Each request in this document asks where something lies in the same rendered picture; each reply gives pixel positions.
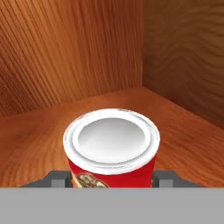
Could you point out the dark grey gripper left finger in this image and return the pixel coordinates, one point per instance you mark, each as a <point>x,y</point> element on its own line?
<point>57,178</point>

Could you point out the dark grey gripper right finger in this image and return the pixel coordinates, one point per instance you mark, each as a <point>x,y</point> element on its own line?
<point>166,178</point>

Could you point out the red food can white lid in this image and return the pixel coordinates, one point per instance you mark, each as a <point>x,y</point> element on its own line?
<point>112,143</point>

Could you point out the wooden cabinet interior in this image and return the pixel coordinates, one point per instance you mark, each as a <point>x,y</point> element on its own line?
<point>87,58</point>

